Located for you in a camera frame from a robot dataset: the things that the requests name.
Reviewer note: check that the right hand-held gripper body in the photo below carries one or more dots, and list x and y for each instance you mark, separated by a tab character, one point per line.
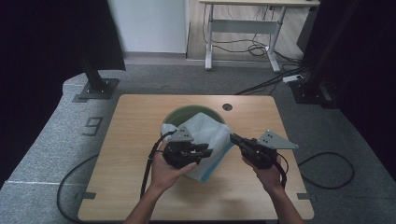
261	155

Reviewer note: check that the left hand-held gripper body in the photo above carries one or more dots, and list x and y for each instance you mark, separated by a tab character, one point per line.
177	154

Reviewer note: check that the white plastic bag blue edge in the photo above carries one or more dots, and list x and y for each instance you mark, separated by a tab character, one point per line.
205	130

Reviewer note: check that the green plastic bin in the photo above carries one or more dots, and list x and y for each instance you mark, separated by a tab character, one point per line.
186	112

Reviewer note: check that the person's right hand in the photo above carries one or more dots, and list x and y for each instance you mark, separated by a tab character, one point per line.
269	179

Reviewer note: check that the person's left hand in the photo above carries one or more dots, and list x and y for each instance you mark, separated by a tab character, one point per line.
165	175

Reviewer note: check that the dark tape piece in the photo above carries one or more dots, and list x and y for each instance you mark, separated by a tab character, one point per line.
87	195
306	196

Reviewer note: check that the white power strip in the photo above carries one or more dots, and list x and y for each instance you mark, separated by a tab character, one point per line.
292	78

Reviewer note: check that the black metal stand slanted column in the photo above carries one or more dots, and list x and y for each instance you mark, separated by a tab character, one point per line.
317	68

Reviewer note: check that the black metal stand square base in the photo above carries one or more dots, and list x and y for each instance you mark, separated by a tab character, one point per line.
93	81

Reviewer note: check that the white panel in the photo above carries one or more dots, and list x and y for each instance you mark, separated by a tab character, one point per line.
149	25

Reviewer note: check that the black curtain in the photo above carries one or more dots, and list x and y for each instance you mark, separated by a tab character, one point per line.
37	46
367	62

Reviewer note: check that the white metal-frame desk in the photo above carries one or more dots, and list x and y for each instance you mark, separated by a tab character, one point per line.
246	26

